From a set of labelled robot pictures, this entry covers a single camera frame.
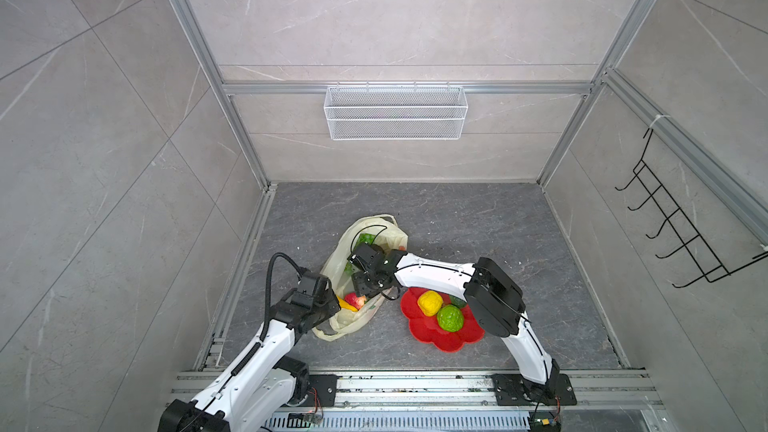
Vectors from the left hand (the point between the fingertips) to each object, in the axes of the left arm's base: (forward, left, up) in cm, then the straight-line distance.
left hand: (334, 295), depth 85 cm
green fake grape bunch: (+20, -8, -1) cm, 22 cm away
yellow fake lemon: (-4, -28, +2) cm, 28 cm away
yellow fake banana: (-2, -4, -2) cm, 5 cm away
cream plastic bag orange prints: (+18, -17, +4) cm, 25 cm away
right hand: (+5, -8, -3) cm, 10 cm away
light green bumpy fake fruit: (-8, -32, +1) cm, 34 cm away
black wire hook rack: (-4, -83, +27) cm, 88 cm away
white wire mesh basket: (+54, -20, +25) cm, 63 cm away
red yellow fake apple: (-2, -6, 0) cm, 6 cm away
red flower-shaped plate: (-9, -26, -4) cm, 28 cm away
